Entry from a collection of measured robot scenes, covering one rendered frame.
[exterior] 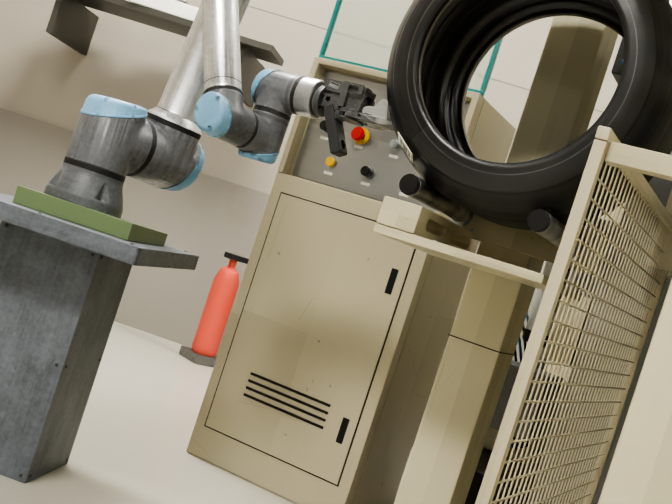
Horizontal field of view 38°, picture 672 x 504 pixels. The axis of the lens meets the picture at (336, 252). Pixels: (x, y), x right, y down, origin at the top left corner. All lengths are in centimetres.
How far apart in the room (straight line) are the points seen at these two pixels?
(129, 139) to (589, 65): 109
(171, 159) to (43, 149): 311
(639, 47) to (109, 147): 120
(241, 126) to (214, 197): 304
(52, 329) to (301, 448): 89
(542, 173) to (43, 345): 118
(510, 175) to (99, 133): 99
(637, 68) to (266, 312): 144
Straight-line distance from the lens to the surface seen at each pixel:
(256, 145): 224
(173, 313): 525
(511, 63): 520
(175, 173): 250
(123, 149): 238
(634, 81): 192
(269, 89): 228
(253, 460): 294
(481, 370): 228
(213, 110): 216
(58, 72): 561
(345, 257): 282
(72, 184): 235
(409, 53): 206
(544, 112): 234
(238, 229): 518
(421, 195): 202
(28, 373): 235
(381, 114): 216
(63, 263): 231
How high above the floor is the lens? 72
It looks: level
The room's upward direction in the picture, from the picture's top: 18 degrees clockwise
